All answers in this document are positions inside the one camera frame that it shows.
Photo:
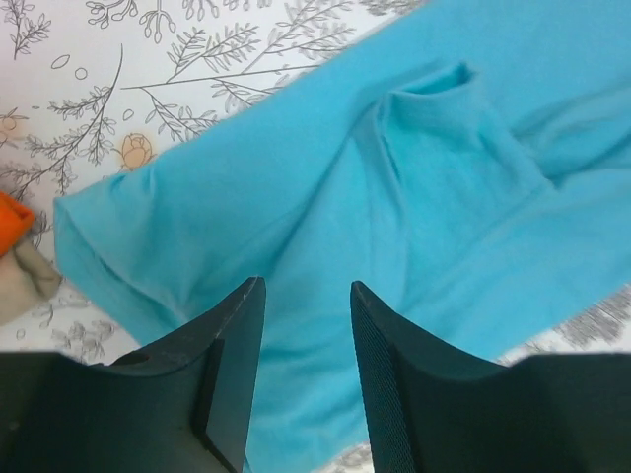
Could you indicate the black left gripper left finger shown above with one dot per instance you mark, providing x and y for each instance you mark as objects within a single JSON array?
[{"x": 180, "y": 404}]

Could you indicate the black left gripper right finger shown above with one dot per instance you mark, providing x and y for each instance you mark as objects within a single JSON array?
[{"x": 431, "y": 407}]

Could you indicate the turquoise t shirt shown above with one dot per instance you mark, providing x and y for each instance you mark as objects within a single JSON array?
[{"x": 469, "y": 163}]

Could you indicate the beige folded t shirt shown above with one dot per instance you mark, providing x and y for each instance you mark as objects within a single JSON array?
[{"x": 28, "y": 279}]

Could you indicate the orange folded t shirt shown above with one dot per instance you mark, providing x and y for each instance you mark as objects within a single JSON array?
[{"x": 16, "y": 220}]

